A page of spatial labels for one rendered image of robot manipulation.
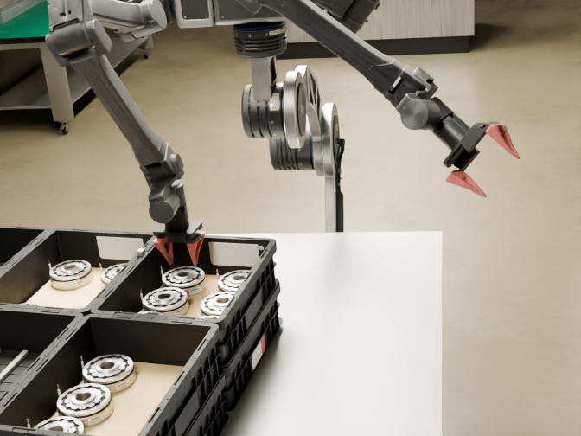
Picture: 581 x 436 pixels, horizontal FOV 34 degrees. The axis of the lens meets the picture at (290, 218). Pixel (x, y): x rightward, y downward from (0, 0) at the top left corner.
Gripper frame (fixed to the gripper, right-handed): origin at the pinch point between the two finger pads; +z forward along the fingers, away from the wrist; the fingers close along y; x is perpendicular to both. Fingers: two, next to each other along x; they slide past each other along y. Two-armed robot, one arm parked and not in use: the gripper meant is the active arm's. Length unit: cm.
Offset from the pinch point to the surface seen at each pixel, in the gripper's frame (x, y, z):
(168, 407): -59, 22, -3
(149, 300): -12.5, -3.7, 3.9
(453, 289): 159, 39, 93
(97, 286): -3.2, -22.5, 6.6
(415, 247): 55, 45, 21
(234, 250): 7.2, 10.5, 0.2
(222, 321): -29.7, 21.7, -2.9
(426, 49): 538, -36, 94
